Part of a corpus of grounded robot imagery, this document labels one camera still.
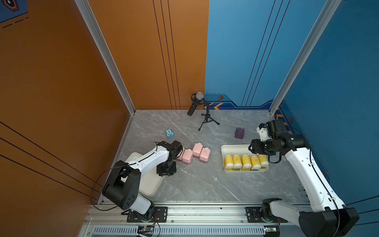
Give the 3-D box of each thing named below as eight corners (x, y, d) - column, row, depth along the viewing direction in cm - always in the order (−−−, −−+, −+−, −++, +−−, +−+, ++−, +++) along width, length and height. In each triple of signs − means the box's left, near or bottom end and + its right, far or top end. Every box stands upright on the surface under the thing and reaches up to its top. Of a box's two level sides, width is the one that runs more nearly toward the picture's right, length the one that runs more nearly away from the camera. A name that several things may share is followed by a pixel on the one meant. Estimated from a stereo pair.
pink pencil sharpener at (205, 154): (198, 160, 94) (199, 155, 88) (202, 151, 98) (202, 146, 92) (206, 163, 93) (207, 158, 87) (210, 154, 97) (210, 148, 91)
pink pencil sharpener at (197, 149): (191, 156, 96) (191, 151, 90) (195, 147, 100) (195, 141, 95) (199, 159, 94) (199, 154, 89) (202, 149, 99) (203, 144, 93)
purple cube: (234, 138, 106) (236, 134, 102) (235, 131, 110) (236, 127, 106) (242, 139, 105) (244, 135, 101) (242, 132, 109) (244, 128, 105)
